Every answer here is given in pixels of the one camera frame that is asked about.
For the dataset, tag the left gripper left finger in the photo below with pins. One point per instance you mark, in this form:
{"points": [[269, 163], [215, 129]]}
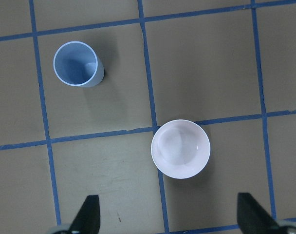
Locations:
{"points": [[87, 220]]}

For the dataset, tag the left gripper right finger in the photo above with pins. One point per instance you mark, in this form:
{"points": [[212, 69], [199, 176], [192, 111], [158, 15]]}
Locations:
{"points": [[252, 217]]}

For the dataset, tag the blue cup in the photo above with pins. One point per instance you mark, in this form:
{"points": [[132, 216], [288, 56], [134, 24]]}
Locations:
{"points": [[76, 64]]}

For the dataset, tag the pink bowl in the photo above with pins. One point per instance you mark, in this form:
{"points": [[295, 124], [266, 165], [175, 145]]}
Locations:
{"points": [[180, 149]]}

